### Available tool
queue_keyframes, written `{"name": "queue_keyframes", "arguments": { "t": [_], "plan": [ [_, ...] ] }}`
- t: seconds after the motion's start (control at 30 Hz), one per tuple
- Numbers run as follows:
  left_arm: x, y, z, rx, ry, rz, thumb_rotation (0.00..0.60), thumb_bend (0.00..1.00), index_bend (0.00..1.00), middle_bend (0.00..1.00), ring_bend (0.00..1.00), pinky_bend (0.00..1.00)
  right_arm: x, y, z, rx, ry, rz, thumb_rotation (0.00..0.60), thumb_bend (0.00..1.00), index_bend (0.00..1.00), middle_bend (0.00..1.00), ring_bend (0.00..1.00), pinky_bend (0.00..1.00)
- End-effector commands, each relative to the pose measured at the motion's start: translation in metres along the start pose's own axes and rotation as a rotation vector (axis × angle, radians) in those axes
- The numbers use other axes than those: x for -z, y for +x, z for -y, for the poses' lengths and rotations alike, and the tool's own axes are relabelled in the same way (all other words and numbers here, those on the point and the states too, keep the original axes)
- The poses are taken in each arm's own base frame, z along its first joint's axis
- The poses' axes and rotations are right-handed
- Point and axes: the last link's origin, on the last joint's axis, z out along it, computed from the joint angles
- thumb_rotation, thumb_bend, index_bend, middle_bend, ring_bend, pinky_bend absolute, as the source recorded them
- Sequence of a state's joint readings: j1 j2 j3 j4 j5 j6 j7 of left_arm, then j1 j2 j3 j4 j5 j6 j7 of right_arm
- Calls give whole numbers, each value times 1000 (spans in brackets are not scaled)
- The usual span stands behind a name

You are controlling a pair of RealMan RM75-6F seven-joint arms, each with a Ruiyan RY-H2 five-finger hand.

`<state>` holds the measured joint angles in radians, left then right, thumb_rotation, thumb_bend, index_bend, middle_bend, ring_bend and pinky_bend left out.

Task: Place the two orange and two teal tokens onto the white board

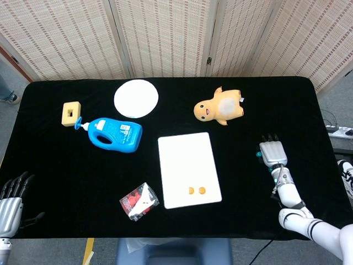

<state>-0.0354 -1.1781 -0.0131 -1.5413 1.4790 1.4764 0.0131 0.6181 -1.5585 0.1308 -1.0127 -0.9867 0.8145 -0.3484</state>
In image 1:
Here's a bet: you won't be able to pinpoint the dark side table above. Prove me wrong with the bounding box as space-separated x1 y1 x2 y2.
329 135 353 155

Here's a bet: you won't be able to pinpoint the yellow plush toy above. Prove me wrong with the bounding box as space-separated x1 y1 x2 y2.
193 86 245 126

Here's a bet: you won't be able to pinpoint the clear bag red items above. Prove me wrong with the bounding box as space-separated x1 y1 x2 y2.
119 182 160 222

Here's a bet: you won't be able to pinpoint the black and white sneaker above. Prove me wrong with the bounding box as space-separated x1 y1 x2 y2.
338 159 353 198

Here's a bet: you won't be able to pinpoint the black tablecloth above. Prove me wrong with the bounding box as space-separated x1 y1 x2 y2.
0 76 344 240

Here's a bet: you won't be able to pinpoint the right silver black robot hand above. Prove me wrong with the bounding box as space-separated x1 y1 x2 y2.
255 133 288 169

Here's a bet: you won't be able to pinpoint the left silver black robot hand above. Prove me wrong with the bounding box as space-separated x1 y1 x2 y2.
0 171 46 238

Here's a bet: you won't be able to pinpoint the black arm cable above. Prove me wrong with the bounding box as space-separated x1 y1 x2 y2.
249 234 282 265

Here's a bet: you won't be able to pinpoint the person leg with shoe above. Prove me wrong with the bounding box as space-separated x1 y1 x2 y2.
0 74 20 104

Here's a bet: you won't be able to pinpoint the blue grey chair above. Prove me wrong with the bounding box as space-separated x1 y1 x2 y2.
115 237 234 265

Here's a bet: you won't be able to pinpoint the yellow floor tape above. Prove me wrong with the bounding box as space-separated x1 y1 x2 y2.
82 238 95 265

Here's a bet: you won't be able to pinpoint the white power strip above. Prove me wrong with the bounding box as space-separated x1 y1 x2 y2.
326 125 353 139

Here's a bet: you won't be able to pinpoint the woven bamboo folding screen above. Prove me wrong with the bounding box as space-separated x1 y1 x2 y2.
0 0 353 96

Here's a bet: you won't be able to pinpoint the yellow sponge block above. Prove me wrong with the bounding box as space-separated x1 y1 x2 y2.
61 101 82 128

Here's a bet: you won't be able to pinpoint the white rectangular board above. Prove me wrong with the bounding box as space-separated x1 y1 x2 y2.
157 132 223 210

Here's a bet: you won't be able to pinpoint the white round plate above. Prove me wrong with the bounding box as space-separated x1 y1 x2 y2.
113 79 159 119

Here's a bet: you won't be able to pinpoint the blue detergent pump bottle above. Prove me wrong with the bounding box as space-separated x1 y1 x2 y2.
74 116 143 153

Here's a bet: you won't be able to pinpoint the thin black floor cable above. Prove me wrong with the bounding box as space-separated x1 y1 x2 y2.
321 109 339 128

